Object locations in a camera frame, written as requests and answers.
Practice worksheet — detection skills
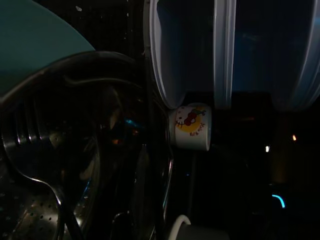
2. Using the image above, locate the stainless steel bowl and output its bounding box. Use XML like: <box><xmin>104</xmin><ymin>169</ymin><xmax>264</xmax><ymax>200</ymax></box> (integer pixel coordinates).
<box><xmin>0</xmin><ymin>50</ymin><xmax>176</xmax><ymax>240</ymax></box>

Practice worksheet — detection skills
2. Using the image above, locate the steel fork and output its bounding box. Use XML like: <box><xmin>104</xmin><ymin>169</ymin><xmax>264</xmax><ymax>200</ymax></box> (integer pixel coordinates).
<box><xmin>9</xmin><ymin>97</ymin><xmax>84</xmax><ymax>240</ymax></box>

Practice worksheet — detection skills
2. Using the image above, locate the white cartoon cat cup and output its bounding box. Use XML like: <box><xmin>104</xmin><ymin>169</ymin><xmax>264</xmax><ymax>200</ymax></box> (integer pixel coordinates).
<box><xmin>166</xmin><ymin>102</ymin><xmax>213</xmax><ymax>153</ymax></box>

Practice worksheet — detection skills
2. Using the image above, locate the teal round plate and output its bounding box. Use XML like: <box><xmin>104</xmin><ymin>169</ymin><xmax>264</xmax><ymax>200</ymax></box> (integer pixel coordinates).
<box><xmin>0</xmin><ymin>0</ymin><xmax>97</xmax><ymax>97</ymax></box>

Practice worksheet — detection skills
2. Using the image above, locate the white tiered plastic rack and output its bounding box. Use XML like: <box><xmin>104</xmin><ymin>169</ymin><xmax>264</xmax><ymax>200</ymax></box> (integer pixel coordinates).
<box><xmin>143</xmin><ymin>0</ymin><xmax>320</xmax><ymax>113</ymax></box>

